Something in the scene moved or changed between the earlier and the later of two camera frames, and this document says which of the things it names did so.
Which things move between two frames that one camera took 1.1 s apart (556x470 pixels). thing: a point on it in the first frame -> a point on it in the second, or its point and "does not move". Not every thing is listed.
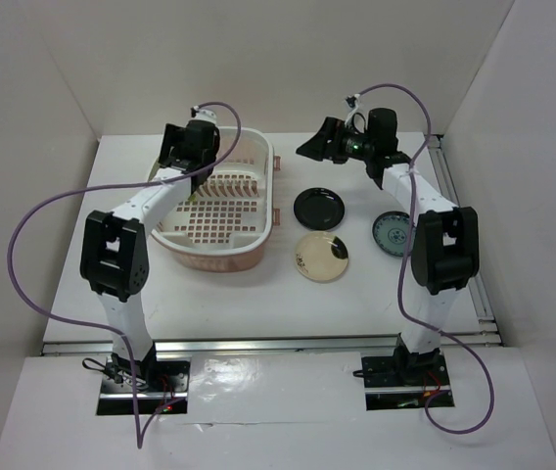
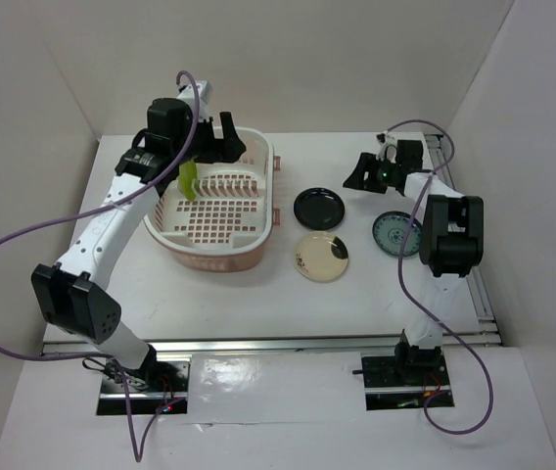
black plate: (318, 209) does not move
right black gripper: (318, 148) -> (368, 163)
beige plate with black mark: (321, 256) does not move
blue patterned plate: (391, 231) does not move
